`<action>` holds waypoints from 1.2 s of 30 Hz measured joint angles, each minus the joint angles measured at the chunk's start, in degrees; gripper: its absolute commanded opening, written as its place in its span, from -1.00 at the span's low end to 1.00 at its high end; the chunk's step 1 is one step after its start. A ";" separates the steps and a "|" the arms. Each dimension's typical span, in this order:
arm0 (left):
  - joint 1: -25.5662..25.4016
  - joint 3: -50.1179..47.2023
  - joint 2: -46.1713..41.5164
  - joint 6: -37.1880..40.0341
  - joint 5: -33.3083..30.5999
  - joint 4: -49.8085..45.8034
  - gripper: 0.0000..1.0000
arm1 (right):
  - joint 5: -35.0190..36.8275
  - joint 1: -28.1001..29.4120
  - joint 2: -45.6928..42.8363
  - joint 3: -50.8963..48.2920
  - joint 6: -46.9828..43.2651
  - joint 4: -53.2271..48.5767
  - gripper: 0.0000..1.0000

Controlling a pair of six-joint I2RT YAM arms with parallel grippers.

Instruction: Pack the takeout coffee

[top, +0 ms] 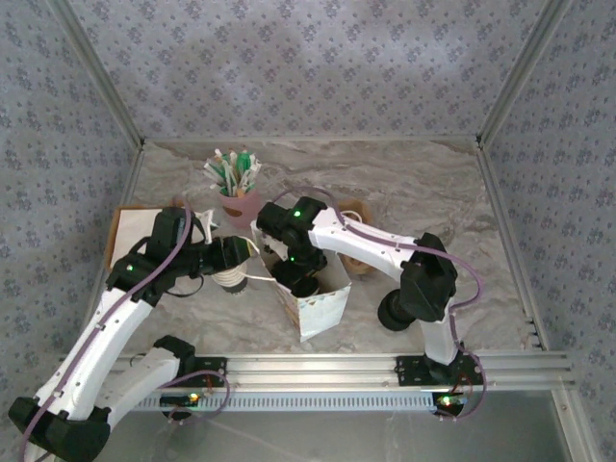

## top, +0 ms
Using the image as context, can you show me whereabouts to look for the white paper bag with handles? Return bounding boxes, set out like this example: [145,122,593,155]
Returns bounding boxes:
[240,209,362,343]

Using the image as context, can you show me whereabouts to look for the striped paper cup stack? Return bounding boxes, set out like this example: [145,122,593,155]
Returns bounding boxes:
[211,267,251,295]

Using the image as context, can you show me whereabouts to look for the pink holder cup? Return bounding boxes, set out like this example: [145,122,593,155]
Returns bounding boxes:
[219,188,264,230]

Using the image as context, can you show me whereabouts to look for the white paper napkins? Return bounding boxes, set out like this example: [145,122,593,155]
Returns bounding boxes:
[117,209,160,251]

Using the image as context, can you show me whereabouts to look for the green white paper packet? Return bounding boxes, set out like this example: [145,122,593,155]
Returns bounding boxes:
[202,161,228,189]

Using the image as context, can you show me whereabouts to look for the cardboard cup carrier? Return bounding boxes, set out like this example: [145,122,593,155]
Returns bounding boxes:
[336,199,374,276]

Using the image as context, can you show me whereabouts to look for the black cup lid stack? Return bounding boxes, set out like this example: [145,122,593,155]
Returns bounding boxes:
[377,291,415,333]

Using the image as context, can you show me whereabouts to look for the small circuit board with light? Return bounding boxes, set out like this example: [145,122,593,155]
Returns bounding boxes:
[431,392,469,411]
[160,392,201,407]

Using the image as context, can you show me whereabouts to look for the aluminium table edge rail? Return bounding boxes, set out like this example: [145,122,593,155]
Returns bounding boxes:
[74,141,148,355]
[143,136,478,144]
[474,137,551,351]

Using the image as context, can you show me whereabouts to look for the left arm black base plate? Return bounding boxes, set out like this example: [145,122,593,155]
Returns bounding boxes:
[139,356,228,387]

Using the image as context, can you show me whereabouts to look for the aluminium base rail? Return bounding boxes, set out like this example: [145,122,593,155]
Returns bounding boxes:
[50,353,577,392]

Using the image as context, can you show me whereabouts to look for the slotted grey cable duct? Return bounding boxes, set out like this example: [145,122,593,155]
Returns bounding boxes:
[69,392,437,413]

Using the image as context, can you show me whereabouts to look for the aluminium corner post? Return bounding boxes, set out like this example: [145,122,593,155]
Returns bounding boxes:
[47,0,146,148]
[475,0,577,145]

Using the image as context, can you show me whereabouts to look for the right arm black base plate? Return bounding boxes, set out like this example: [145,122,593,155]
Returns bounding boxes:
[394,355,485,386]

